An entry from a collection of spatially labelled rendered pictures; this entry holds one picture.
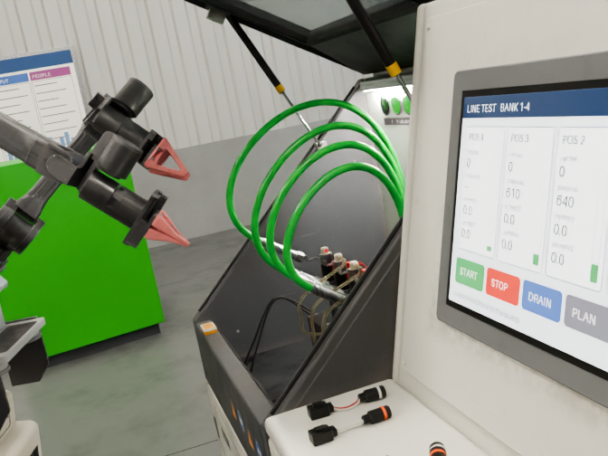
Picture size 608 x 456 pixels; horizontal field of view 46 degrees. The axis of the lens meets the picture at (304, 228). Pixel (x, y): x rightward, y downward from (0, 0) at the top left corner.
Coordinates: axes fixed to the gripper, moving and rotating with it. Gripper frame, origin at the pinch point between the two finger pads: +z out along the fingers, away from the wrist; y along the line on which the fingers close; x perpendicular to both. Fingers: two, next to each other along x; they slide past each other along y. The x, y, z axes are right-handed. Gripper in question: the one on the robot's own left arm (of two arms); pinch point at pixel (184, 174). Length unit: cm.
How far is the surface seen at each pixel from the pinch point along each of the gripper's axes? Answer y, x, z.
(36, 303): 314, 97, -75
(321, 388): -27, 17, 41
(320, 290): -19.5, 4.4, 33.3
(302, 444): -40, 24, 41
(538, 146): -64, -21, 40
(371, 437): -42, 18, 48
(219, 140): 648, -98, -89
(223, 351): 11.7, 25.2, 26.7
